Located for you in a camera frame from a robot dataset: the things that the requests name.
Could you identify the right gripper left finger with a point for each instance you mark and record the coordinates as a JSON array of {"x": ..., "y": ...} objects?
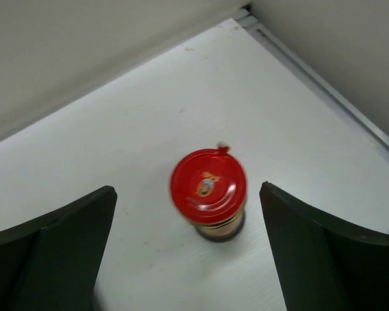
[{"x": 52, "y": 262}]

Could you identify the right red lid jar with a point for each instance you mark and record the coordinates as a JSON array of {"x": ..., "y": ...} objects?
[{"x": 208, "y": 187}]

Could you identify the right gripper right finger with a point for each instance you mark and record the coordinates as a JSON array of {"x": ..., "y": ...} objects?
[{"x": 324, "y": 262}]

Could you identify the aluminium table edge rail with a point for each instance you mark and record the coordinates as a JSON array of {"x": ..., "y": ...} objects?
[{"x": 318, "y": 85}]

